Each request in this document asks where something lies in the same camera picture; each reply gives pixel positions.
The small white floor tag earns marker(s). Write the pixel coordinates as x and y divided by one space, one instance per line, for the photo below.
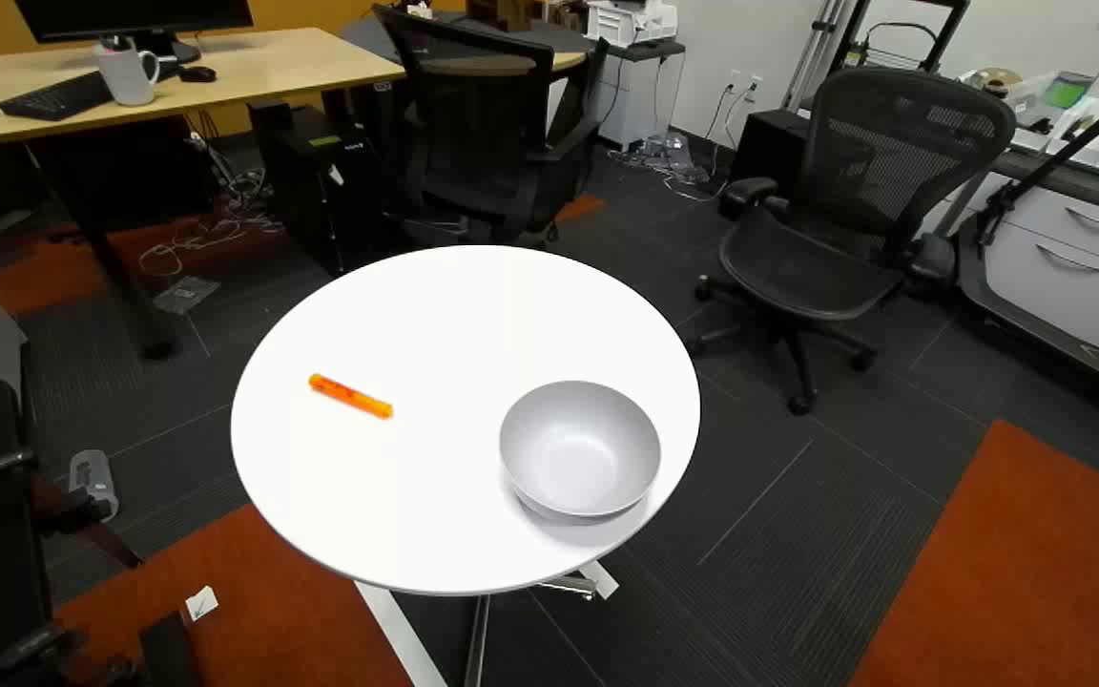
201 604

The white printer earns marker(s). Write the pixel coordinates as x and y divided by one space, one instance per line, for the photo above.
630 23

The black computer monitor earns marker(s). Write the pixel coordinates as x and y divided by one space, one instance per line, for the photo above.
131 18

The black slanted stand pole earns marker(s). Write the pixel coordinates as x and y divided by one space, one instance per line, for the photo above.
1059 153

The black keyboard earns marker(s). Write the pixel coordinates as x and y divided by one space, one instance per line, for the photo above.
58 97

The white mug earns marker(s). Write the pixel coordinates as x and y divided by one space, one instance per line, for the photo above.
126 74

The grey flat floor box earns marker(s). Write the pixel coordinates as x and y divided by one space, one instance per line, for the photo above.
183 295

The white drawer cabinet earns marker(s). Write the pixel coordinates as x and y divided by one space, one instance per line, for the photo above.
1071 261

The grey cylinder speaker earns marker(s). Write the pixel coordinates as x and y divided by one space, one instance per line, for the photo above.
92 482

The black computer mouse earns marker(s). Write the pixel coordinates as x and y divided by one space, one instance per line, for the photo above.
196 74

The light wooden desk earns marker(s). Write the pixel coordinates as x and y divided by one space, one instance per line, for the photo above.
258 63

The white bowl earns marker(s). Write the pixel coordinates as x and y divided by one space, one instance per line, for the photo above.
583 451

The black mesh office chair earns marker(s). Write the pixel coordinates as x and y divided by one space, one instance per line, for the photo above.
803 261

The black padded office chair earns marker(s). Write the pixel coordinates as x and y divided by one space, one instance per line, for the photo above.
475 128

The orange marker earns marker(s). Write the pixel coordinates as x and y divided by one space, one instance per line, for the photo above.
350 393

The black box by wall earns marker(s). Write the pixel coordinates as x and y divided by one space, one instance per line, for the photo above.
771 145

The black computer tower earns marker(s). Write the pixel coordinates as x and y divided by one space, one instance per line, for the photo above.
307 192

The white table base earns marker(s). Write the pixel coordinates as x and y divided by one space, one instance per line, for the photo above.
386 630

